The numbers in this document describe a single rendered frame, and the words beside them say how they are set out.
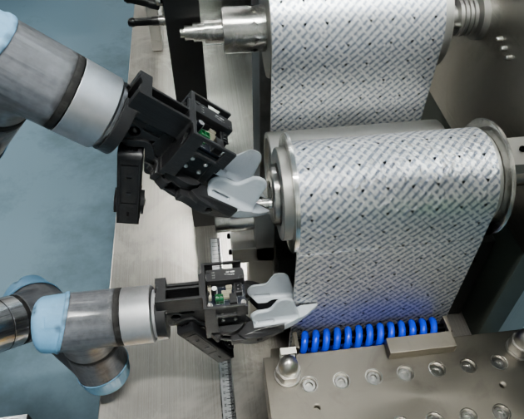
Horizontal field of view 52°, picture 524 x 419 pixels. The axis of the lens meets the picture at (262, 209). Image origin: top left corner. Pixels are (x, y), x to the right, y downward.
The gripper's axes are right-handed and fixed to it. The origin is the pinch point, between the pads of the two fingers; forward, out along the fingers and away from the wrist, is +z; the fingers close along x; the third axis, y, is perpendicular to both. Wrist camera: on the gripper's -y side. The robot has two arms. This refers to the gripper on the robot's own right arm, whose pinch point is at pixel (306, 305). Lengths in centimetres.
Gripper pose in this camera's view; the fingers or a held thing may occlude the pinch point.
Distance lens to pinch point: 75.0
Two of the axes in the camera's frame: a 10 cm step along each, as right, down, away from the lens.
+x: -1.2, -7.2, 6.8
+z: 9.9, -0.9, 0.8
